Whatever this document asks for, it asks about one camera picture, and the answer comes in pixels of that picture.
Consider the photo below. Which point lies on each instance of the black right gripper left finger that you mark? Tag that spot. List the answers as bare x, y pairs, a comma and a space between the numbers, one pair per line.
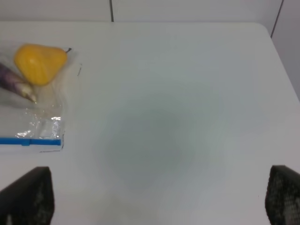
29, 200

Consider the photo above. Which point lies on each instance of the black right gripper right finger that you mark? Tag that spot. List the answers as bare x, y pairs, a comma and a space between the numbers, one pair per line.
282, 201

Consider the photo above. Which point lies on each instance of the clear zip bag blue seal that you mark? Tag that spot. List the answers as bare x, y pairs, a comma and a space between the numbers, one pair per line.
27, 123

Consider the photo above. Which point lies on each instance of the purple toy eggplant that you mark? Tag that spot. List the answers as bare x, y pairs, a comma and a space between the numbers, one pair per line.
10, 81

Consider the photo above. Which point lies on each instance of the yellow toy pear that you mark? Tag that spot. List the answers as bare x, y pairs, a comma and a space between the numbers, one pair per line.
39, 64

